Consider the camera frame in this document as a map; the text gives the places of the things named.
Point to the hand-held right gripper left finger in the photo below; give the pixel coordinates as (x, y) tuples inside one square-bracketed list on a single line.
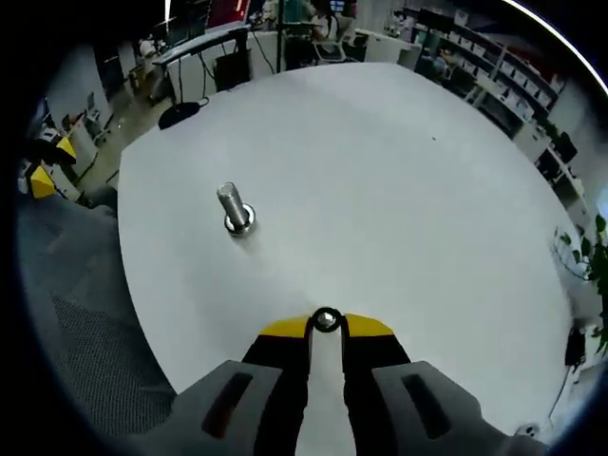
[(228, 399)]

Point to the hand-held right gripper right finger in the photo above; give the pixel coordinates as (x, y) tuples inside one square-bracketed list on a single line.
[(418, 404)]

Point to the large steel threaded stud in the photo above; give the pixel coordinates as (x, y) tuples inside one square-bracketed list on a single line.
[(235, 209)]

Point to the black computer mouse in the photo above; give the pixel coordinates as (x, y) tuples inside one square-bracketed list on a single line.
[(178, 115)]

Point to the grey mesh office chair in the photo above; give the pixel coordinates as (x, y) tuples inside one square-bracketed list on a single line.
[(90, 309)]

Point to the dark-topped standing desk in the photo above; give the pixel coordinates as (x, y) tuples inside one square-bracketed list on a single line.
[(199, 52)]

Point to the small black device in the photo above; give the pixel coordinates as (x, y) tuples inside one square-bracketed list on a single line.
[(575, 347)]

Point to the green potted plant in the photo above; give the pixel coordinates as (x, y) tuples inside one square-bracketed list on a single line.
[(591, 285)]

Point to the white office chair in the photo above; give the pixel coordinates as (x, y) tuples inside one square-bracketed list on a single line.
[(328, 51)]

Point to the white storage shelving with bins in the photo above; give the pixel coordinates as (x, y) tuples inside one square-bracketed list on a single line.
[(499, 62)]

